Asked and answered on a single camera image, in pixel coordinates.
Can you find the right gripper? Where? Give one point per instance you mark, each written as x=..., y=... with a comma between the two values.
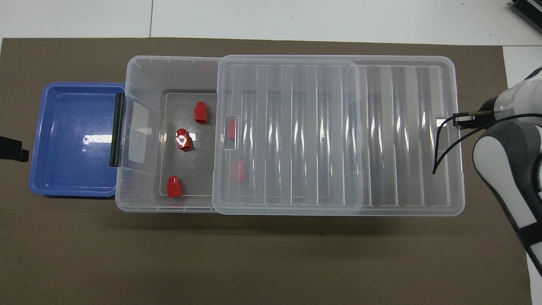
x=487, y=120

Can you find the clear plastic box lid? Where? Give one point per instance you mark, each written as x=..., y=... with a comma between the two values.
x=381, y=140

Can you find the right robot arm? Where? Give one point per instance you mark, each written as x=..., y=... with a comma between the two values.
x=508, y=165

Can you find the red block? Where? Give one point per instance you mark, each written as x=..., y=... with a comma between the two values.
x=238, y=171
x=200, y=113
x=174, y=188
x=183, y=140
x=231, y=128

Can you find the clear plastic storage box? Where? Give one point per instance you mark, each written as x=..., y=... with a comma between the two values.
x=144, y=178

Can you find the black ribbed object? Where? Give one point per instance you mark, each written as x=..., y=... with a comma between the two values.
x=529, y=9

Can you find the blue plastic tray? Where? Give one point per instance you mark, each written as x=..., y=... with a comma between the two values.
x=72, y=140

